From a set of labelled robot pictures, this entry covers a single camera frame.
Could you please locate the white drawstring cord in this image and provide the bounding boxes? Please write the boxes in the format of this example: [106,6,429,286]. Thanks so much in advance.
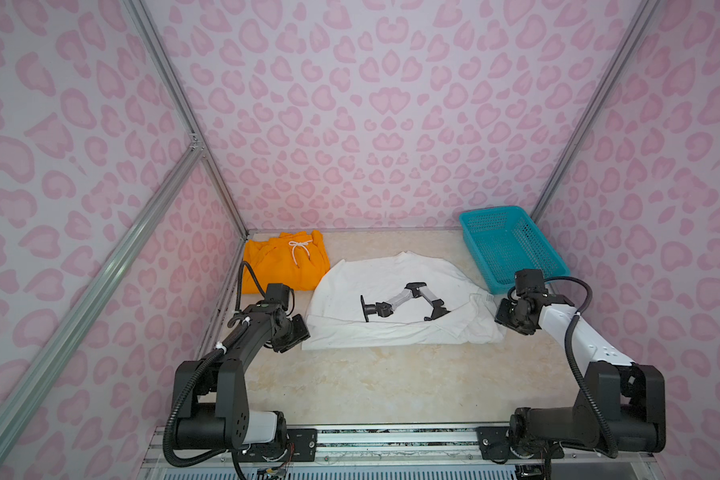
[286,237,313,268]

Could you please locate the aluminium frame post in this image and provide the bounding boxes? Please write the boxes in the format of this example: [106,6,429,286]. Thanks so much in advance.
[530,0,664,223]
[121,0,249,239]

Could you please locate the aluminium frame post right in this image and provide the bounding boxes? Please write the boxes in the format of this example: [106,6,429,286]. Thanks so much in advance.
[530,0,664,223]

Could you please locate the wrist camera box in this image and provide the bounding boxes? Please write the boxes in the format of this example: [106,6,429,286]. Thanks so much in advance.
[514,269,548,299]
[264,283,295,314]

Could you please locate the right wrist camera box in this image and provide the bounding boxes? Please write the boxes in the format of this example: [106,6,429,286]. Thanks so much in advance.
[514,269,548,299]

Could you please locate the teal plastic laundry basket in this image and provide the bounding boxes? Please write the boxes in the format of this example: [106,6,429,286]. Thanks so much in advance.
[459,206,570,295]

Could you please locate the orange shorts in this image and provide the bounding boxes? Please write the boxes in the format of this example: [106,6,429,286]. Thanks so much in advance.
[243,230,331,291]

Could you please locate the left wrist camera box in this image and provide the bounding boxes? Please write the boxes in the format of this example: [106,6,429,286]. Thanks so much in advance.
[264,283,295,314]

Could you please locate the aluminium frame post left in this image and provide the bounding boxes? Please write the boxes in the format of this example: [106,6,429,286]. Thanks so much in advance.
[121,0,249,239]

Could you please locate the aluminium diagonal frame bar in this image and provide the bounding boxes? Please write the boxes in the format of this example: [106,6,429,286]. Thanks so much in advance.
[0,140,205,475]

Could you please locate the white patterned garment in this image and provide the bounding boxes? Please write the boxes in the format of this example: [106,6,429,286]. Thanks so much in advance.
[303,252,505,350]

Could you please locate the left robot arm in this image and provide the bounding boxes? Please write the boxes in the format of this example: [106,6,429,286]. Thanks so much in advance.
[162,304,309,468]

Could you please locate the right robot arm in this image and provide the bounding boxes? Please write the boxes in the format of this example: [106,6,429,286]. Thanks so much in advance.
[496,294,667,458]

